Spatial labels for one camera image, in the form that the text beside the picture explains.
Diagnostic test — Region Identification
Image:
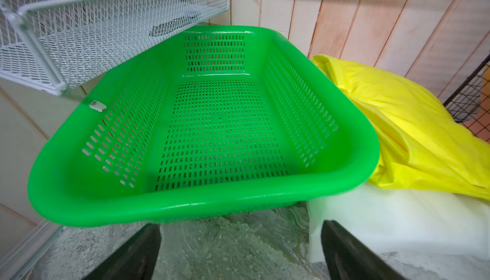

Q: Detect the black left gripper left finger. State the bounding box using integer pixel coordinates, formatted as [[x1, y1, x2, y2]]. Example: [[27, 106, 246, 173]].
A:
[[85, 224, 162, 279]]

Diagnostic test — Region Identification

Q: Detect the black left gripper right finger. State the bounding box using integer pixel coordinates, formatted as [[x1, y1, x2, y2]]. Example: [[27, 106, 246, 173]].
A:
[[321, 221, 404, 280]]

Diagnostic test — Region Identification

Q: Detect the neon yellow raincoat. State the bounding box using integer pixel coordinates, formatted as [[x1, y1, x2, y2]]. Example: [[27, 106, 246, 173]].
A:
[[312, 54, 489, 200]]

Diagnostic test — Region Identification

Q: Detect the green plastic perforated basket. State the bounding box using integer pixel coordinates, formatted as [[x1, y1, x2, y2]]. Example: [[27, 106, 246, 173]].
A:
[[28, 26, 380, 227]]

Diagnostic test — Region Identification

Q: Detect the white folded raincoat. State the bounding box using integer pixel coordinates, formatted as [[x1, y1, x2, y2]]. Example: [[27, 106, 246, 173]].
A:
[[307, 183, 489, 263]]

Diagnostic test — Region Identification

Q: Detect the black wire desk organizer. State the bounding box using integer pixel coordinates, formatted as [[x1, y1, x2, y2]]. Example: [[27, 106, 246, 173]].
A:
[[443, 55, 489, 143]]

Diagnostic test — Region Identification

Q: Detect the white wire mesh shelf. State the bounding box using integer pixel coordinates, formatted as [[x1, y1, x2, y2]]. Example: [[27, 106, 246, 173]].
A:
[[1, 0, 230, 96]]

